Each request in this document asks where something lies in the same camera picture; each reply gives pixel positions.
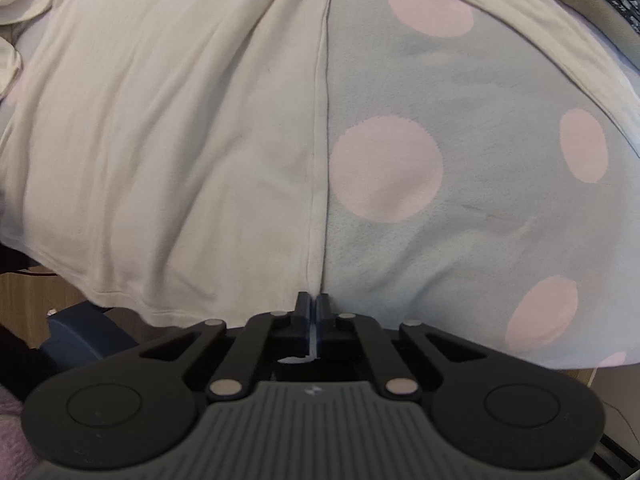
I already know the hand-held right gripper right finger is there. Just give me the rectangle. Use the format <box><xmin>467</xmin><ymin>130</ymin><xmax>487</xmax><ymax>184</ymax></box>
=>
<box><xmin>315</xmin><ymin>293</ymin><xmax>487</xmax><ymax>400</ymax></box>

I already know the purple fluffy cloth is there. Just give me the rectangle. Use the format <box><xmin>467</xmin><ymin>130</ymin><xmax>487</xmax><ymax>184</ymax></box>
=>
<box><xmin>0</xmin><ymin>389</ymin><xmax>40</xmax><ymax>480</ymax></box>

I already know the polka dot blanket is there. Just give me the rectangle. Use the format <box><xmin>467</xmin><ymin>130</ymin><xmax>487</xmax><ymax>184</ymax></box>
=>
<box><xmin>320</xmin><ymin>0</ymin><xmax>640</xmax><ymax>372</ymax></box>

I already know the blue plastic object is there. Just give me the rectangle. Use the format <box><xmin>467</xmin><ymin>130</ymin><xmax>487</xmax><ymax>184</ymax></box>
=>
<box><xmin>46</xmin><ymin>302</ymin><xmax>142</xmax><ymax>377</ymax></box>

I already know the white garment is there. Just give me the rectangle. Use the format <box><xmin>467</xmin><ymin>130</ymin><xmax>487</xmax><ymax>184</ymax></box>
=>
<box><xmin>0</xmin><ymin>0</ymin><xmax>640</xmax><ymax>332</ymax></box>

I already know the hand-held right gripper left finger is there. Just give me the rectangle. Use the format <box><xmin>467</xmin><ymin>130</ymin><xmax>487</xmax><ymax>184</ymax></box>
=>
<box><xmin>140</xmin><ymin>291</ymin><xmax>313</xmax><ymax>402</ymax></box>

